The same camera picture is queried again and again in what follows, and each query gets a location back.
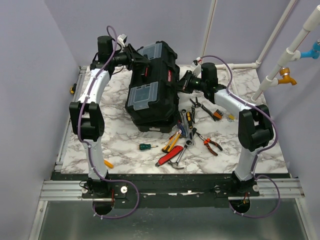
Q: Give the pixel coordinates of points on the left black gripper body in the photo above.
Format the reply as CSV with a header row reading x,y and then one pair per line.
x,y
121,58

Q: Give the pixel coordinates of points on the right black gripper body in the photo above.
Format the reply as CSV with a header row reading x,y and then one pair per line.
x,y
197,84

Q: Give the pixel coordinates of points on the black plastic toolbox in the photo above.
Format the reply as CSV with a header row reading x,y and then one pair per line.
x,y
152,100

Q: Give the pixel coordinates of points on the green stubby screwdriver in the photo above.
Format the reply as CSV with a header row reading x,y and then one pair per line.
x,y
144,146

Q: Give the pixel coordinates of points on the steel claw hammer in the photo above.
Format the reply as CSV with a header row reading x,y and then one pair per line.
x,y
175,164

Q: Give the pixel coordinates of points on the orange handled screwdriver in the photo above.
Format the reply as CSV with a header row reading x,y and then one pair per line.
x,y
108,164

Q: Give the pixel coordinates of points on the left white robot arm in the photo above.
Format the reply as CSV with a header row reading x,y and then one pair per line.
x,y
85,114

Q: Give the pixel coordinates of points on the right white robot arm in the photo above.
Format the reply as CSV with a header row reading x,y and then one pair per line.
x,y
255,128

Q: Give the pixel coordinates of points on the orange hex key set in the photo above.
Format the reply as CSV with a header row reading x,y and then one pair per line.
x,y
218,115

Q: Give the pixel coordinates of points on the yellow black knob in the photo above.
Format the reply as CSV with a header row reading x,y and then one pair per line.
x,y
73,89

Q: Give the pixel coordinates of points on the yellow utility knife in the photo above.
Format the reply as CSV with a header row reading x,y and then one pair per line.
x,y
172,142

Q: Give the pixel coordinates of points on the orange black pliers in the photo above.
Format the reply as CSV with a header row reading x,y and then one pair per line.
x,y
208,142

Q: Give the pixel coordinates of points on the ratchet wrench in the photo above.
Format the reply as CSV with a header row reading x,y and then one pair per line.
x,y
190,137

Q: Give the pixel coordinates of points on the orange pipe tap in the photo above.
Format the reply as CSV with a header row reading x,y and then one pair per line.
x,y
285,77

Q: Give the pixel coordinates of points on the blue pipe fitting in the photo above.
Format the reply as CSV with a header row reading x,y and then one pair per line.
x,y
313,53

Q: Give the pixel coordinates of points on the black yellow wire stripper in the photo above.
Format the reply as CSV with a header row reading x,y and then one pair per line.
x,y
195,105

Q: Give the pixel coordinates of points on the blue clear-handled screwdriver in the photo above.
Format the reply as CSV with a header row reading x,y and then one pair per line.
x,y
183,128

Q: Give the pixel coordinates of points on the white pvc pipe frame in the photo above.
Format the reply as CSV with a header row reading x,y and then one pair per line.
x,y
243,32

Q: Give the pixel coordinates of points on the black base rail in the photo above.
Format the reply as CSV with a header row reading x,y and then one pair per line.
x,y
126,191

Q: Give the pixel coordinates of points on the aluminium frame rail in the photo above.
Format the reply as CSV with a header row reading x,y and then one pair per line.
x,y
289,188

